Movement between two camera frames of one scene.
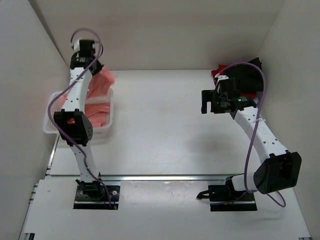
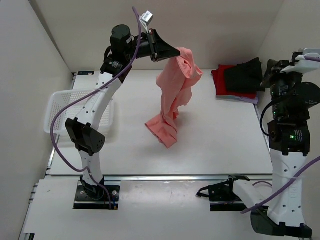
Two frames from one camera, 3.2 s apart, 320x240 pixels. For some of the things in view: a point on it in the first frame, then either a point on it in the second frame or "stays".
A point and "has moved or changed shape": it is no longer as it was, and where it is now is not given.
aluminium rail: [74, 178] stays
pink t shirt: [97, 110] has moved or changed shape
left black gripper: [98, 68] -> [162, 49]
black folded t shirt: [248, 78] stays
